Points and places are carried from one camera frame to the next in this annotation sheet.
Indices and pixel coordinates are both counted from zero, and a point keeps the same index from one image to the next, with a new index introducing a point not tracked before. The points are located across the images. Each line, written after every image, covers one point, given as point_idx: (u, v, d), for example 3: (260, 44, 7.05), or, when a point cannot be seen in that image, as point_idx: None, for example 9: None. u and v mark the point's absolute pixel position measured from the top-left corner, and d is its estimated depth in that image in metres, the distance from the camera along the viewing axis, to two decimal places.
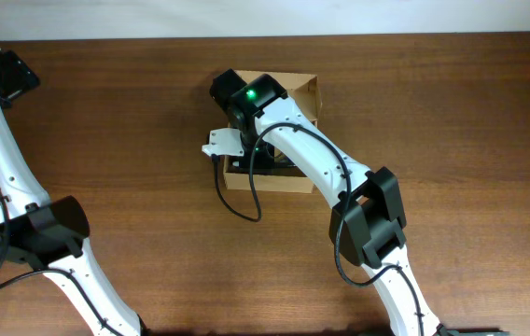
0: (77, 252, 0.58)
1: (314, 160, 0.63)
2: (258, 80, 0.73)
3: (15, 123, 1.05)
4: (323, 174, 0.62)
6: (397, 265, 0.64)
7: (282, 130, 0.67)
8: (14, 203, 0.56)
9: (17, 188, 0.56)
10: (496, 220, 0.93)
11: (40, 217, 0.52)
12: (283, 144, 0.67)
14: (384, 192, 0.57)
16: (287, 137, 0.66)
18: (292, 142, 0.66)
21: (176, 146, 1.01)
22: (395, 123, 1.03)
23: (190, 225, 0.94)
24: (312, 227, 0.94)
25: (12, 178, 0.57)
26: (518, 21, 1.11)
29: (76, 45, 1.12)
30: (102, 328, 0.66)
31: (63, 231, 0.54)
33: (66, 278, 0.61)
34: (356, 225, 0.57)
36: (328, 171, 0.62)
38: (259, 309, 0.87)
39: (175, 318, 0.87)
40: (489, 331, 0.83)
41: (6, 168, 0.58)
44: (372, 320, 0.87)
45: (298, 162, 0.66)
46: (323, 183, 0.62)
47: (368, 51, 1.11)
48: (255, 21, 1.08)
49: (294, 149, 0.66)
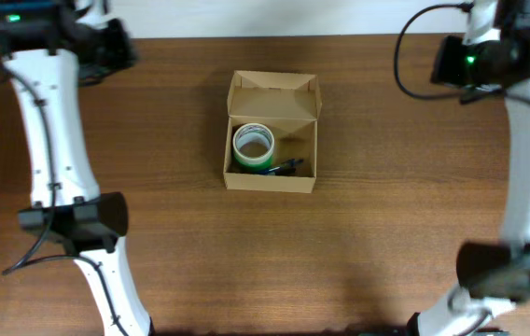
0: (111, 247, 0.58)
1: None
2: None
3: (14, 122, 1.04)
4: None
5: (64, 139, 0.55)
6: (484, 312, 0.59)
7: None
8: (63, 192, 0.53)
9: (71, 179, 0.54)
10: (495, 220, 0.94)
11: (86, 208, 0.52)
12: (526, 126, 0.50)
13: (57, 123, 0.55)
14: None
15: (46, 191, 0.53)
16: None
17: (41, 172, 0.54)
18: None
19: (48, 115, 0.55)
21: (176, 146, 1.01)
22: (395, 123, 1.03)
23: (190, 226, 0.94)
24: (312, 226, 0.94)
25: (68, 168, 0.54)
26: None
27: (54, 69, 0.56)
29: None
30: (112, 325, 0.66)
31: (102, 229, 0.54)
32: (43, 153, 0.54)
33: (93, 270, 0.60)
34: (496, 279, 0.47)
36: None
38: (259, 309, 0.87)
39: (175, 318, 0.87)
40: (488, 331, 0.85)
41: (66, 156, 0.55)
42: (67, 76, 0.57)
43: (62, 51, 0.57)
44: (372, 321, 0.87)
45: (519, 157, 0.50)
46: (523, 204, 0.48)
47: (369, 51, 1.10)
48: (255, 23, 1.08)
49: None
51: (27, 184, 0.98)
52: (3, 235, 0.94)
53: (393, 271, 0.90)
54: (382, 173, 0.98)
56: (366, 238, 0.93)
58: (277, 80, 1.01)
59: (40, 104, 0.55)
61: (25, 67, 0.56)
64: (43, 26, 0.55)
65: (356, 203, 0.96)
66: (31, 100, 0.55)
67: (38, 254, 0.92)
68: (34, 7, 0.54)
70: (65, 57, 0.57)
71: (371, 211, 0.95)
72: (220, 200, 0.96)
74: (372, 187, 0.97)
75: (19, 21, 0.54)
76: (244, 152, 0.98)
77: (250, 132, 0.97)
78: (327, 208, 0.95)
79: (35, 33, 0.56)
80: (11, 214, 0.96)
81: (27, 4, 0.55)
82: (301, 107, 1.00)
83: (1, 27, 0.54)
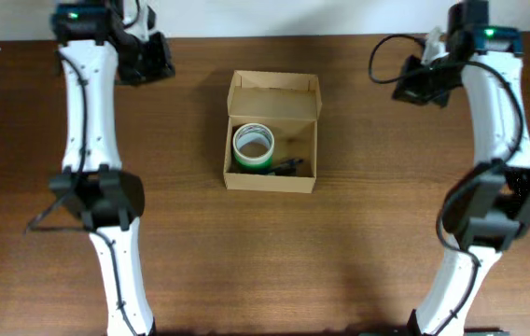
0: (127, 225, 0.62)
1: (505, 120, 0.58)
2: (509, 32, 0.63)
3: (14, 122, 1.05)
4: (494, 136, 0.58)
5: (98, 115, 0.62)
6: (476, 260, 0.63)
7: (490, 78, 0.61)
8: (91, 159, 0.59)
9: (100, 147, 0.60)
10: None
11: (109, 174, 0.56)
12: (479, 85, 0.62)
13: (96, 102, 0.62)
14: None
15: (76, 155, 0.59)
16: (489, 90, 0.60)
17: (76, 140, 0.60)
18: (492, 100, 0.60)
19: (88, 93, 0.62)
21: (176, 146, 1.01)
22: (395, 123, 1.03)
23: (190, 226, 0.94)
24: (313, 226, 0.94)
25: (99, 138, 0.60)
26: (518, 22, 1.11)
27: (98, 57, 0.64)
29: None
30: (117, 310, 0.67)
31: (121, 198, 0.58)
32: (79, 125, 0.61)
33: (106, 247, 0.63)
34: (485, 196, 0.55)
36: (503, 137, 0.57)
38: (260, 309, 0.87)
39: (175, 318, 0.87)
40: (489, 331, 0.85)
41: (99, 129, 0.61)
42: (109, 66, 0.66)
43: (107, 44, 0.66)
44: (373, 321, 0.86)
45: (476, 111, 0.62)
46: (487, 142, 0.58)
47: (369, 51, 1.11)
48: (255, 23, 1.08)
49: (486, 96, 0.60)
51: (27, 183, 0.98)
52: (3, 234, 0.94)
53: (393, 271, 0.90)
54: (382, 173, 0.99)
56: (366, 238, 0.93)
58: (277, 80, 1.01)
59: (83, 84, 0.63)
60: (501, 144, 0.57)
61: (75, 53, 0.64)
64: (94, 26, 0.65)
65: (357, 203, 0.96)
66: (76, 80, 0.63)
67: (39, 254, 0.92)
68: (91, 12, 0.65)
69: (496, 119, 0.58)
70: (109, 50, 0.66)
71: (371, 211, 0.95)
72: (220, 199, 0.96)
74: (372, 186, 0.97)
75: (76, 20, 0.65)
76: (244, 152, 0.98)
77: (250, 132, 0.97)
78: (327, 208, 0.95)
79: (90, 33, 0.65)
80: (11, 214, 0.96)
81: (86, 7, 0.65)
82: (302, 107, 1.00)
83: (63, 23, 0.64)
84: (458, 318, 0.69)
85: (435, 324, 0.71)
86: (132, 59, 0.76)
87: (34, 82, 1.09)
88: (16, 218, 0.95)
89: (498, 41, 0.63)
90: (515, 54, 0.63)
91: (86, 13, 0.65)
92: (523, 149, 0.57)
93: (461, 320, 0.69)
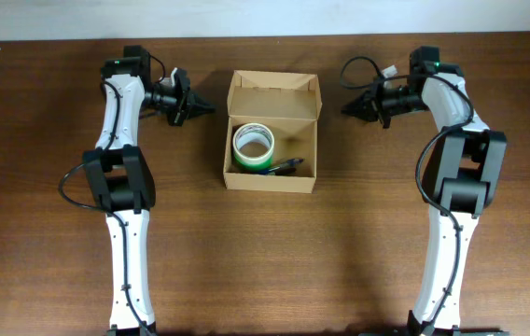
0: (140, 208, 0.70)
1: (458, 106, 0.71)
2: (452, 64, 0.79)
3: (14, 122, 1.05)
4: (453, 117, 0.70)
5: (129, 116, 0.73)
6: (457, 226, 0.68)
7: (442, 86, 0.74)
8: (120, 141, 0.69)
9: (127, 135, 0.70)
10: (495, 220, 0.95)
11: (132, 150, 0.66)
12: (435, 92, 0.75)
13: (127, 108, 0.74)
14: (491, 148, 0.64)
15: (107, 139, 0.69)
16: (443, 91, 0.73)
17: (107, 131, 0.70)
18: (446, 95, 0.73)
19: (122, 102, 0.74)
21: (176, 146, 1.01)
22: (395, 124, 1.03)
23: (190, 226, 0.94)
24: (313, 227, 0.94)
25: (127, 130, 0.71)
26: (520, 22, 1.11)
27: (131, 79, 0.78)
29: (74, 45, 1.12)
30: (120, 292, 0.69)
31: (136, 173, 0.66)
32: (112, 120, 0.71)
33: (119, 230, 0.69)
34: (451, 152, 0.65)
36: (459, 115, 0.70)
38: (259, 309, 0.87)
39: (175, 318, 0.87)
40: (489, 331, 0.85)
41: (127, 123, 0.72)
42: (139, 89, 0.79)
43: (139, 76, 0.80)
44: (373, 321, 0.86)
45: (437, 109, 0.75)
46: (447, 122, 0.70)
47: (369, 51, 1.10)
48: (255, 22, 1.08)
49: (442, 94, 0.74)
51: (26, 183, 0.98)
52: (3, 234, 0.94)
53: (393, 271, 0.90)
54: (383, 173, 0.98)
56: (366, 238, 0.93)
58: (277, 80, 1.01)
59: (118, 97, 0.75)
60: (458, 118, 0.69)
61: (116, 79, 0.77)
64: (130, 73, 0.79)
65: (357, 203, 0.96)
66: (113, 96, 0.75)
67: (39, 254, 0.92)
68: (129, 59, 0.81)
69: (452, 106, 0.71)
70: (140, 84, 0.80)
71: (371, 211, 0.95)
72: (220, 199, 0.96)
74: (372, 186, 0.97)
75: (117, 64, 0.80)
76: (244, 152, 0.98)
77: (250, 132, 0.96)
78: (327, 208, 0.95)
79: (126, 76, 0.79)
80: (11, 214, 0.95)
81: (125, 58, 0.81)
82: (302, 108, 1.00)
83: (109, 67, 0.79)
84: (453, 299, 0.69)
85: (430, 309, 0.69)
86: (153, 98, 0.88)
87: (34, 82, 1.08)
88: (15, 218, 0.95)
89: (445, 69, 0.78)
90: (459, 75, 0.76)
91: (125, 62, 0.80)
92: (476, 120, 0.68)
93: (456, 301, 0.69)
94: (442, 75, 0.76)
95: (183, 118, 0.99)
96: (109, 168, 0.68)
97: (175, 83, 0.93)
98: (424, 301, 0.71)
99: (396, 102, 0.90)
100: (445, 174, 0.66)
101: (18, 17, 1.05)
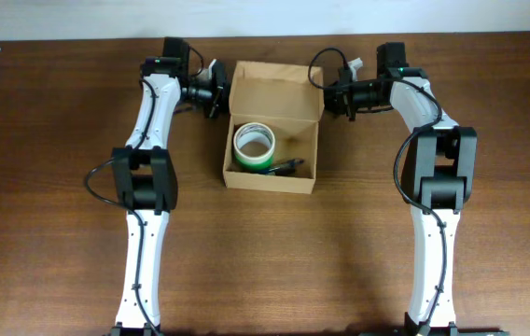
0: (160, 209, 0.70)
1: (426, 106, 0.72)
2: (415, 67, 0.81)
3: (14, 122, 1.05)
4: (421, 118, 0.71)
5: (161, 117, 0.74)
6: (441, 222, 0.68)
7: (410, 89, 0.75)
8: (150, 142, 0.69)
9: (158, 137, 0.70)
10: (495, 220, 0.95)
11: (160, 153, 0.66)
12: (403, 95, 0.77)
13: (161, 109, 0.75)
14: (461, 144, 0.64)
15: (138, 139, 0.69)
16: (411, 94, 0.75)
17: (140, 130, 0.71)
18: (413, 97, 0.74)
19: (157, 103, 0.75)
21: (176, 146, 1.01)
22: (395, 124, 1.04)
23: (190, 226, 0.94)
24: (313, 227, 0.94)
25: (158, 131, 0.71)
26: (521, 22, 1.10)
27: (168, 81, 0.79)
29: (74, 45, 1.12)
30: (130, 291, 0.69)
31: (163, 175, 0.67)
32: (146, 119, 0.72)
33: (138, 228, 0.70)
34: (424, 152, 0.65)
36: (428, 115, 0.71)
38: (259, 309, 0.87)
39: (176, 318, 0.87)
40: (489, 331, 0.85)
41: (159, 125, 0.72)
42: (174, 91, 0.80)
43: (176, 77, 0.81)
44: (372, 321, 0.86)
45: (407, 112, 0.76)
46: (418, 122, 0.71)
47: (369, 51, 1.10)
48: (256, 22, 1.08)
49: (410, 97, 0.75)
51: (26, 183, 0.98)
52: (3, 234, 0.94)
53: (394, 271, 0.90)
54: (383, 173, 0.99)
56: (366, 238, 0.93)
58: (296, 75, 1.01)
59: (154, 96, 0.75)
60: (427, 118, 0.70)
61: (154, 79, 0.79)
64: (170, 73, 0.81)
65: (357, 203, 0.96)
66: (149, 94, 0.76)
67: (40, 254, 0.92)
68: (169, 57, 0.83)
69: (420, 108, 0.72)
70: (177, 87, 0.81)
71: (371, 211, 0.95)
72: (221, 199, 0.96)
74: (372, 186, 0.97)
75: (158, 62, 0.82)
76: (244, 151, 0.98)
77: (251, 132, 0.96)
78: (327, 208, 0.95)
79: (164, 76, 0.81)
80: (11, 214, 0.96)
81: (165, 58, 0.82)
82: (308, 110, 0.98)
83: (149, 67, 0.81)
84: (445, 295, 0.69)
85: (425, 309, 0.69)
86: (189, 90, 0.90)
87: (34, 82, 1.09)
88: (15, 218, 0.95)
89: (409, 74, 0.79)
90: (424, 77, 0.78)
91: (165, 62, 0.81)
92: (446, 120, 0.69)
93: (450, 299, 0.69)
94: (407, 78, 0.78)
95: (218, 113, 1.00)
96: (136, 166, 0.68)
97: (212, 77, 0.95)
98: (417, 301, 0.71)
99: (366, 96, 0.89)
100: (422, 174, 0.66)
101: (19, 17, 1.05)
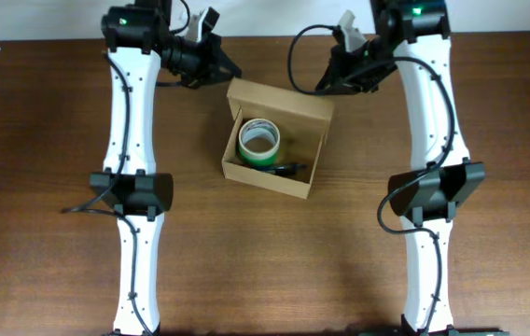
0: (153, 216, 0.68)
1: (438, 119, 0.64)
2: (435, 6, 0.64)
3: (12, 123, 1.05)
4: (427, 136, 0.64)
5: (139, 120, 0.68)
6: (434, 234, 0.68)
7: (421, 70, 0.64)
8: (130, 163, 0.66)
9: (139, 153, 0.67)
10: (495, 220, 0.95)
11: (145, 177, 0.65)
12: (412, 80, 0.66)
13: (137, 107, 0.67)
14: (466, 181, 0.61)
15: (117, 159, 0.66)
16: (423, 81, 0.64)
17: (117, 144, 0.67)
18: (424, 92, 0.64)
19: (132, 100, 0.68)
21: (176, 146, 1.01)
22: (396, 123, 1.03)
23: (190, 226, 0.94)
24: (313, 227, 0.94)
25: (137, 145, 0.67)
26: (525, 22, 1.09)
27: (143, 65, 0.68)
29: (72, 45, 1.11)
30: (128, 300, 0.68)
31: (150, 197, 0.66)
32: (122, 129, 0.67)
33: (130, 235, 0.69)
34: (424, 193, 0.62)
36: (437, 138, 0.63)
38: (259, 309, 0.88)
39: (175, 318, 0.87)
40: (489, 331, 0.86)
41: (139, 136, 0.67)
42: (152, 75, 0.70)
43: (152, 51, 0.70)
44: (372, 321, 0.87)
45: (413, 104, 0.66)
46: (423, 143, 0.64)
47: None
48: (258, 22, 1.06)
49: (420, 92, 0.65)
51: (25, 184, 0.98)
52: (2, 235, 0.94)
53: (393, 271, 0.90)
54: (382, 172, 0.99)
56: (366, 238, 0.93)
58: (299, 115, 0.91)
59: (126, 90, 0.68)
60: (434, 146, 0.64)
61: (124, 60, 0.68)
64: (143, 33, 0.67)
65: (357, 203, 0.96)
66: (120, 86, 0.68)
67: (39, 254, 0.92)
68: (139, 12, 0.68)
69: (428, 124, 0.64)
70: (155, 60, 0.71)
71: (371, 212, 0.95)
72: (220, 199, 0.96)
74: (372, 187, 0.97)
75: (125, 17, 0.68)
76: (249, 144, 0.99)
77: (258, 126, 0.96)
78: (327, 208, 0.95)
79: (137, 40, 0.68)
80: (11, 215, 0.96)
81: (134, 13, 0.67)
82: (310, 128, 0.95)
83: (113, 28, 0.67)
84: (442, 301, 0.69)
85: (423, 316, 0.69)
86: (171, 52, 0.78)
87: (34, 82, 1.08)
88: (14, 219, 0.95)
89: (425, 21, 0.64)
90: (444, 35, 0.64)
91: (134, 22, 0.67)
92: (455, 148, 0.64)
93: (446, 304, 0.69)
94: (423, 41, 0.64)
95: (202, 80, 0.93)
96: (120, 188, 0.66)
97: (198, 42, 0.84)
98: (413, 306, 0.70)
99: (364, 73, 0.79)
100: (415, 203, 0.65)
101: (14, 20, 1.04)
